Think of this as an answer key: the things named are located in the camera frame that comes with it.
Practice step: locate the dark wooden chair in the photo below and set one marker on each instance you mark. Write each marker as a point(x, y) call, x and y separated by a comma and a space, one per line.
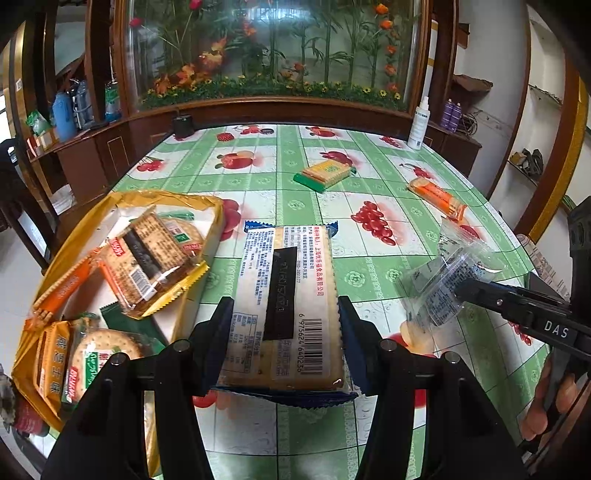
point(23, 198)

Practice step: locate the green bag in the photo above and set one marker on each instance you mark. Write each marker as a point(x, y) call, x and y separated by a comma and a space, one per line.
point(37, 123)

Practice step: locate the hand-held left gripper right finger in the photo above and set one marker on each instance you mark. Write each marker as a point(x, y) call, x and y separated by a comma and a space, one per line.
point(358, 355)

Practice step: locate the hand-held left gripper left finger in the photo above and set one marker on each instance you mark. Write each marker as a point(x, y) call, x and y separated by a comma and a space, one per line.
point(214, 350)

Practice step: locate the dark bundle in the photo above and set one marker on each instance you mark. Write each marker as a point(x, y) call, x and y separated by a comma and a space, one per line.
point(531, 161)

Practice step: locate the clear plastic snack packet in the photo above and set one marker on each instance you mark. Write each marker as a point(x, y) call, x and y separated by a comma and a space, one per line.
point(443, 277)

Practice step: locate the blue bottle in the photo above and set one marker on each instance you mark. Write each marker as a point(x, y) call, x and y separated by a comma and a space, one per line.
point(62, 115)

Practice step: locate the teal labelled bottle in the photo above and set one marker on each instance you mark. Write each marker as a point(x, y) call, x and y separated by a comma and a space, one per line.
point(113, 101)

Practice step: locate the orange barcode cracker packet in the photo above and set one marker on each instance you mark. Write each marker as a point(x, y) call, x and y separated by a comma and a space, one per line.
point(138, 258)

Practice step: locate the brown cracker orange packet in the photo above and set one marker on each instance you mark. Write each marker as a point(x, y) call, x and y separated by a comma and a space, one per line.
point(48, 364)

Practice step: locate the wooden cabinet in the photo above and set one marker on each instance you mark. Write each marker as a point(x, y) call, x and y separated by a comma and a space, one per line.
point(277, 113)

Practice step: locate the dark green cracker packet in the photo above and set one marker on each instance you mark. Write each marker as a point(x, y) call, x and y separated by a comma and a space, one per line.
point(136, 321)

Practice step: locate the small black container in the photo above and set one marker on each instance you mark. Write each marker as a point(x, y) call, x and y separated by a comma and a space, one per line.
point(183, 124)

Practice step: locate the yellow rimmed white box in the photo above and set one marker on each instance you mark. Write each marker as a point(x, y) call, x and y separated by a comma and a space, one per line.
point(184, 199)

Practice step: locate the purple bottle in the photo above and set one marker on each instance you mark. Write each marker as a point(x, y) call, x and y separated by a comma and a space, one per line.
point(456, 117)
point(446, 115)

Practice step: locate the person's right hand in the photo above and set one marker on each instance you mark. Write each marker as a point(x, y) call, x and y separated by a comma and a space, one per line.
point(531, 417)

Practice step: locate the blue cracker packet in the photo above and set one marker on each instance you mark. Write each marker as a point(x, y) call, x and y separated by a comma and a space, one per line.
point(300, 258)

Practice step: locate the grey water bottle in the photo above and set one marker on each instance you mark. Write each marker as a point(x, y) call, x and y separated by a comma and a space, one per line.
point(83, 106)

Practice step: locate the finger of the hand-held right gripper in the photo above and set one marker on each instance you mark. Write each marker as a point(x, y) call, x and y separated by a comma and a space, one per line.
point(521, 309)

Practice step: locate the white spray bottle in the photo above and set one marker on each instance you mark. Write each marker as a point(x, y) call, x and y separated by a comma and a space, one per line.
point(418, 129)

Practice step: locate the artificial flower glass display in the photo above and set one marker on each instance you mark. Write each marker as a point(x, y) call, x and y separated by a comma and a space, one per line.
point(277, 50)

